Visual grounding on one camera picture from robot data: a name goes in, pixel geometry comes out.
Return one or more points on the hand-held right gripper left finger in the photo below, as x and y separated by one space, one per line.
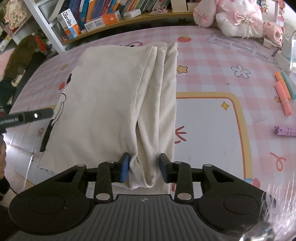
124 166

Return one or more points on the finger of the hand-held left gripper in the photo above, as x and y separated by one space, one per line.
41 114

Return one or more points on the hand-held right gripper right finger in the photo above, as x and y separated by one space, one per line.
163 168

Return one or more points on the cream printed sweatshirt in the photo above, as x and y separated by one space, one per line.
104 92

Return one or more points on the person's left forearm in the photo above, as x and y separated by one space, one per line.
4 187

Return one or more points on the pink fluffy cloth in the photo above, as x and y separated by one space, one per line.
3 64

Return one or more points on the olive brown jacket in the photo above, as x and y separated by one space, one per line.
20 55

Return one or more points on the red plastic bottle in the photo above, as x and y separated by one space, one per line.
38 44

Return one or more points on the white wooden bookshelf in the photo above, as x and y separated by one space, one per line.
46 27

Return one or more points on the tall white orange box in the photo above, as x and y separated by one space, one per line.
68 23

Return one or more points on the pink paper craft ornament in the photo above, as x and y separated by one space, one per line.
16 11

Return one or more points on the long white orange box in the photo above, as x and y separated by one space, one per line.
101 20

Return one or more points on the row of colourful books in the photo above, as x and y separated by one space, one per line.
97 9

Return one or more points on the white fluffy sleeve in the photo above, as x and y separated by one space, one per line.
282 208

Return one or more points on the purple paper strips bundle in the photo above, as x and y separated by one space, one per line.
285 131

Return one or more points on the small white box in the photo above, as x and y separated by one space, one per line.
132 14

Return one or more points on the orange paper strips bundle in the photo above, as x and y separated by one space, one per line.
283 95

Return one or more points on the teal paper strips bundle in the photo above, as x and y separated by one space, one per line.
289 85

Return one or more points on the pink scissors on card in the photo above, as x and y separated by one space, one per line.
159 10

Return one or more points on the pink plush toy with bow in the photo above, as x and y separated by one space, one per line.
204 15

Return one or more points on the white plush toy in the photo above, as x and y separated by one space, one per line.
231 23

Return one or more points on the beige pen holder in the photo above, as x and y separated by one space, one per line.
179 5

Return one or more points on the small beige box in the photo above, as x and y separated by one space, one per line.
191 7

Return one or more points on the white translucent box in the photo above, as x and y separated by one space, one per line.
286 55

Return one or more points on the pink pig plush toy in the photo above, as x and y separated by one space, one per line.
274 32

